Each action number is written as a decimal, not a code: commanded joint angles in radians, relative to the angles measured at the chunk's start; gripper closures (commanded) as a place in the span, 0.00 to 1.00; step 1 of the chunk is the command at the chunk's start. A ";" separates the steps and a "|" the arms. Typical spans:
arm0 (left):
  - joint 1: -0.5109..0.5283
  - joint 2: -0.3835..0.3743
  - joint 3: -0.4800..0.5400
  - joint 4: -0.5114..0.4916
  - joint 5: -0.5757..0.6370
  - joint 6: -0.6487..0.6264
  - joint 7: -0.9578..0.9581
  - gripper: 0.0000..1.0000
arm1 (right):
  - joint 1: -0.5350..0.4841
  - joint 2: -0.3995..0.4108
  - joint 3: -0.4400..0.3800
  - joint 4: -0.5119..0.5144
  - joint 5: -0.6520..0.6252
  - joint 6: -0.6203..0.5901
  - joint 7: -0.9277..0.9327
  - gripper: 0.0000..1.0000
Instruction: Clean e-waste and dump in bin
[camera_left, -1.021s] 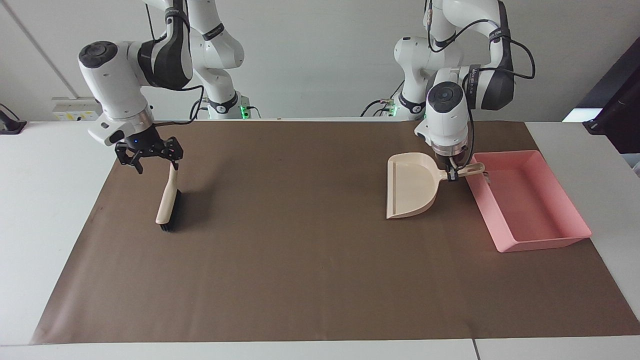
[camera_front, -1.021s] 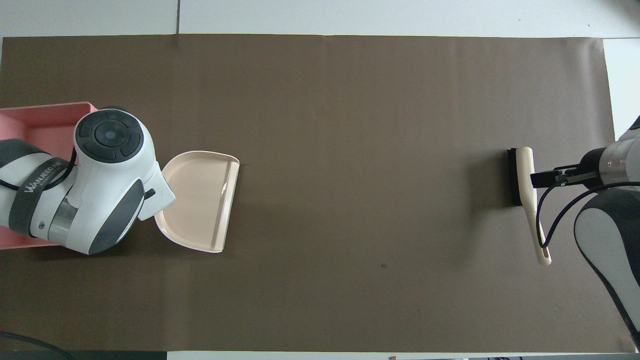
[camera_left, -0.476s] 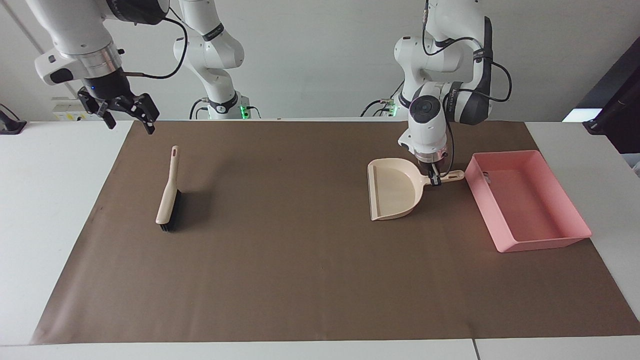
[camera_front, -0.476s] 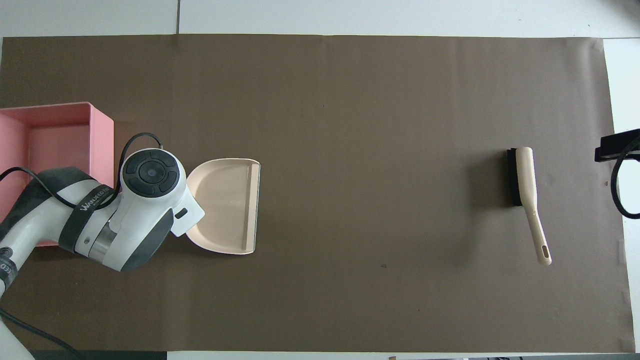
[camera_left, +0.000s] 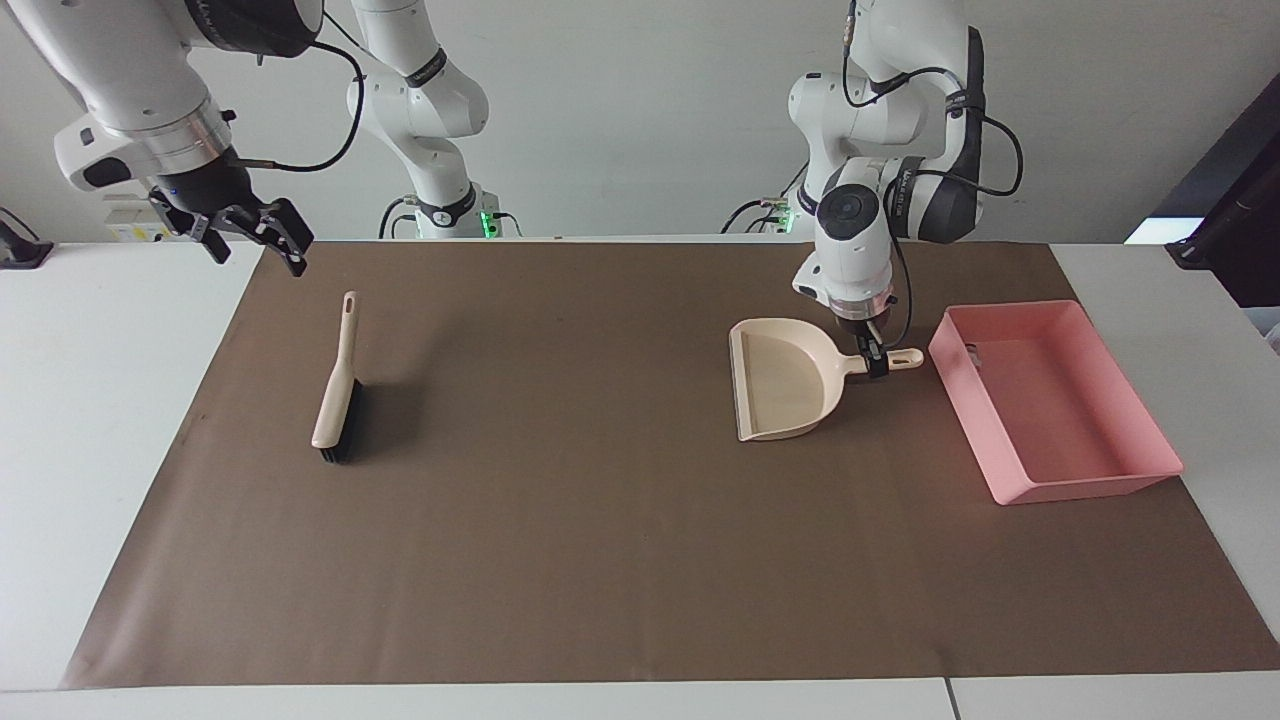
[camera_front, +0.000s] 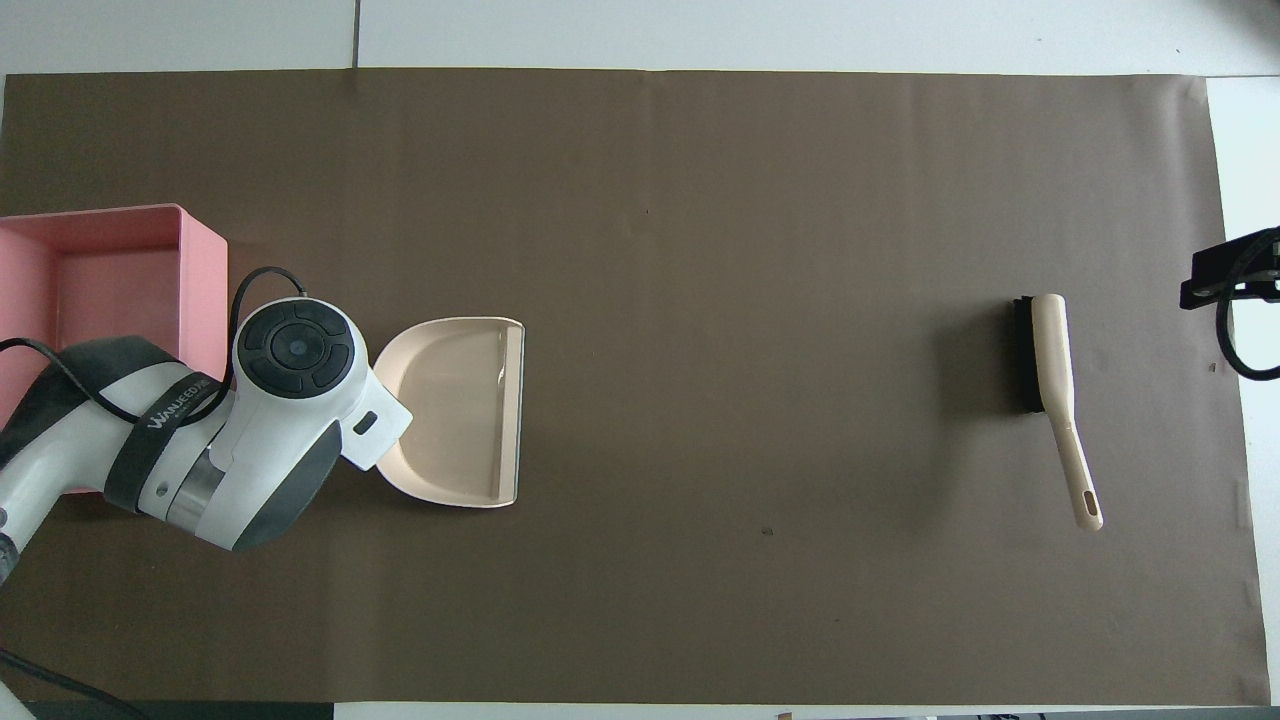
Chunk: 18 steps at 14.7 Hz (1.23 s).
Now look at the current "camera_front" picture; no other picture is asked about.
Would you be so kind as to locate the beige plastic dustpan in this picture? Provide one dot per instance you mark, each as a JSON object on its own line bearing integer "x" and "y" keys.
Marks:
{"x": 455, "y": 410}

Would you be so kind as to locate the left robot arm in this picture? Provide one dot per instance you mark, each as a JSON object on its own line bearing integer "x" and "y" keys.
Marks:
{"x": 290, "y": 440}

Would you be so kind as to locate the beige hand brush black bristles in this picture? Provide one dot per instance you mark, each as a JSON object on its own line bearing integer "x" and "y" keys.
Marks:
{"x": 1056, "y": 360}

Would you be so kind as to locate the pink plastic bin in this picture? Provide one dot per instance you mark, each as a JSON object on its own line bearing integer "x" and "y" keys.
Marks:
{"x": 120, "y": 270}

